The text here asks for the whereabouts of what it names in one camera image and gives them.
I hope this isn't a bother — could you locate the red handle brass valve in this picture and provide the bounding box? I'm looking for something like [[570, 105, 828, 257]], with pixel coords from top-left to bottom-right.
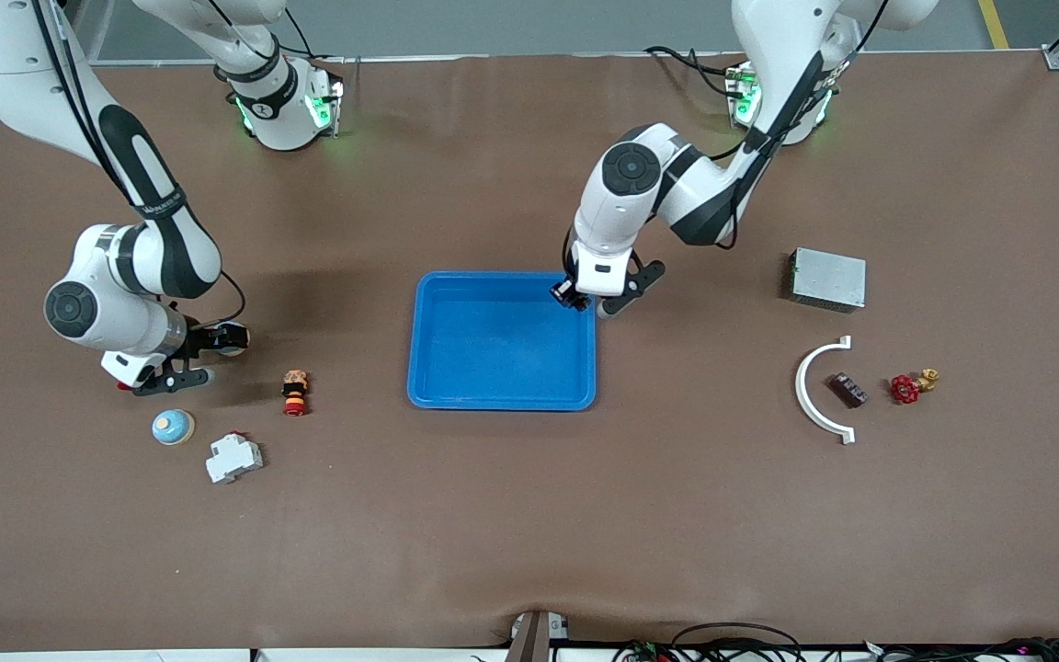
[[889, 368, 940, 406]]

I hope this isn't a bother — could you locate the black cable at arm base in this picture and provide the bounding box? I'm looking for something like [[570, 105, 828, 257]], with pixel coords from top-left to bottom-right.
[[249, 0, 347, 67], [643, 45, 744, 98]]

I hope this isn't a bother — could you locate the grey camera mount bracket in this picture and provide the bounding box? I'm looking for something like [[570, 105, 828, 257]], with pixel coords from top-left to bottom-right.
[[506, 611, 569, 662]]

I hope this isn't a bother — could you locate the white circuit breaker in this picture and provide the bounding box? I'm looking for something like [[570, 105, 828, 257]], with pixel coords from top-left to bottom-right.
[[205, 430, 265, 485]]

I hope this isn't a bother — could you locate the white curved plastic bracket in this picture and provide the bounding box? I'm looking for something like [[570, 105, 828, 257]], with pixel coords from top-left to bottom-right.
[[794, 335, 858, 446]]

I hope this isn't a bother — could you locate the grey metal box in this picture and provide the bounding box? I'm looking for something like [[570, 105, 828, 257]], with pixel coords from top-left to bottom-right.
[[789, 246, 868, 314]]

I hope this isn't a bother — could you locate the red emergency button orange base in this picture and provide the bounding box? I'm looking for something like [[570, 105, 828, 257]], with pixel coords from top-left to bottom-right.
[[280, 370, 311, 417]]

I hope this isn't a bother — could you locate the black cable bundle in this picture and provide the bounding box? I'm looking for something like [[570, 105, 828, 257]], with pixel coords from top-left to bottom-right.
[[612, 622, 1059, 662]]

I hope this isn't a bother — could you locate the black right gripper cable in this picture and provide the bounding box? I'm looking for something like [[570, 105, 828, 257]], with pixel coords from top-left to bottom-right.
[[28, 0, 247, 325]]

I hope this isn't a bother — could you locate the blue plastic tray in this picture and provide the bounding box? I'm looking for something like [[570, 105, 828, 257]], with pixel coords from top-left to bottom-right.
[[406, 270, 598, 412]]

